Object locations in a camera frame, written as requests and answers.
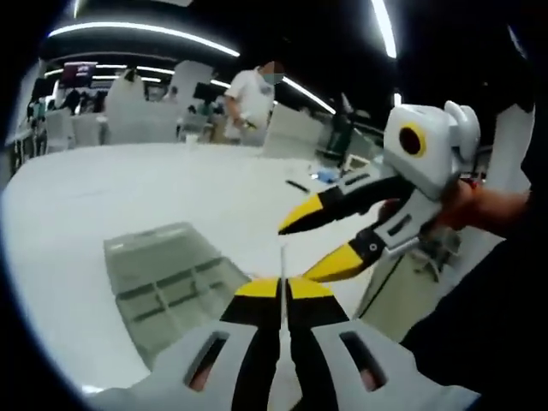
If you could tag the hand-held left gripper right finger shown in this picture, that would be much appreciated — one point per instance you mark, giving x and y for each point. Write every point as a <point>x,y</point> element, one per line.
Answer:
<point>342,364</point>

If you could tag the blue cloth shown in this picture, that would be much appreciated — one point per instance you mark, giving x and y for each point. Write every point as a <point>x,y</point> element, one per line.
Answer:
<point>327,176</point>

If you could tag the person's right hand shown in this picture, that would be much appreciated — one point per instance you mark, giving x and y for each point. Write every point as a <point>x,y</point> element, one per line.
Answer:
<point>460,210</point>

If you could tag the curved ceiling light strip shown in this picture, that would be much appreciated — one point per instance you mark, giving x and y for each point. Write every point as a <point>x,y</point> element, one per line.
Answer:
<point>385,25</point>
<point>141,32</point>

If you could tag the large white cover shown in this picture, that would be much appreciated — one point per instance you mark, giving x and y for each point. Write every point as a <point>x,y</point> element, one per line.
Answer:
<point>141,111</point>

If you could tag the person's dark clothing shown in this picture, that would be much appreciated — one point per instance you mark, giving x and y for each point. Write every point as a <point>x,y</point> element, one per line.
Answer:
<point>479,321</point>

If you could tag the small white frame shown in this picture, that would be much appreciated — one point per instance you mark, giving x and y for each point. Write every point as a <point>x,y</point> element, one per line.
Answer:
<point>356,163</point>

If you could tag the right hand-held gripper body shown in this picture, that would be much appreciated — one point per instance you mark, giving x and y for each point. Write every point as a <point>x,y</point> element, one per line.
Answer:
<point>436,145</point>

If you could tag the clear plastic guide fixture box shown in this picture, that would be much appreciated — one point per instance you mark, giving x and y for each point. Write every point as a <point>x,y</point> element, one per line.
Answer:
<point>171,278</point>

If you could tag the red wall screen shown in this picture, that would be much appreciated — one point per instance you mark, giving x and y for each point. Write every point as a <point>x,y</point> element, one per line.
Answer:
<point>79,73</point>

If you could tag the straight ceiling light strip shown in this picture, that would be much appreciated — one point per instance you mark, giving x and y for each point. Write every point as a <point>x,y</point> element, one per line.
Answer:
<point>308,94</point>

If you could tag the black floor stand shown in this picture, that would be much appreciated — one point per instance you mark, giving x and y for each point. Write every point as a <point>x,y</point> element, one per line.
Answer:
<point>342,128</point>

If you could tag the black pen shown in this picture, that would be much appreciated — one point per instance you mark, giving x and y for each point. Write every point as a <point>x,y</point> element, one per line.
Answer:
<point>297,186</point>

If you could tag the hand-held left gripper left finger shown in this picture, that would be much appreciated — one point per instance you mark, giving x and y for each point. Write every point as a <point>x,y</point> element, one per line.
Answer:
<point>201,364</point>

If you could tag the white mesh office chair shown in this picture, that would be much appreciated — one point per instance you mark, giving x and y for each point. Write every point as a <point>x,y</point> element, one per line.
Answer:
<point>90,130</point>
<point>60,130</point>

